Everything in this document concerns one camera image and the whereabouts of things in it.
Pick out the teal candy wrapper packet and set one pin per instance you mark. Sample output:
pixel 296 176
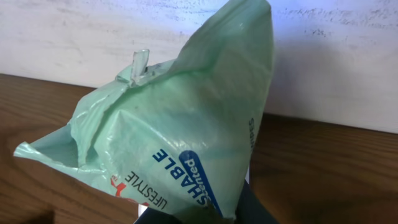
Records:
pixel 176 136

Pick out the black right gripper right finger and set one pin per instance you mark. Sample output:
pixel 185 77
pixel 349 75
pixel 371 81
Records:
pixel 250 210

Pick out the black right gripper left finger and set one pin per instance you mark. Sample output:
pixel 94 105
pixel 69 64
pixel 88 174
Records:
pixel 151 216

